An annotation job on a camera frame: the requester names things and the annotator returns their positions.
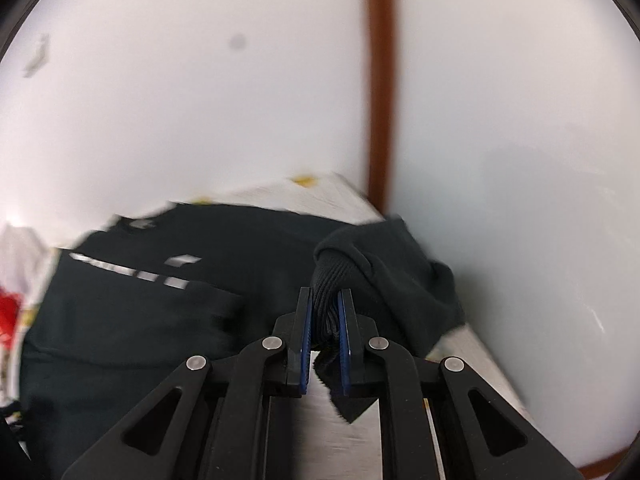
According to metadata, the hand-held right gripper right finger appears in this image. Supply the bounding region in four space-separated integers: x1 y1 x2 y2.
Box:
337 288 584 480

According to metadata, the brown wooden door frame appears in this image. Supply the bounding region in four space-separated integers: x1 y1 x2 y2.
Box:
361 0 401 219

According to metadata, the black sweatshirt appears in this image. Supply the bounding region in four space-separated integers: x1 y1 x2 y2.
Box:
17 203 467 480

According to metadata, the white plastic bag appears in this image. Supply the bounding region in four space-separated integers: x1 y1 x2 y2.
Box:
0 222 58 311

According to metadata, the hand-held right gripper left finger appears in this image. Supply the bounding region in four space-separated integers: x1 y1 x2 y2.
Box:
60 287 314 480

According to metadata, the fruit print lace tablecloth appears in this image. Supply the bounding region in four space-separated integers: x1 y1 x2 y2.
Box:
0 172 531 480

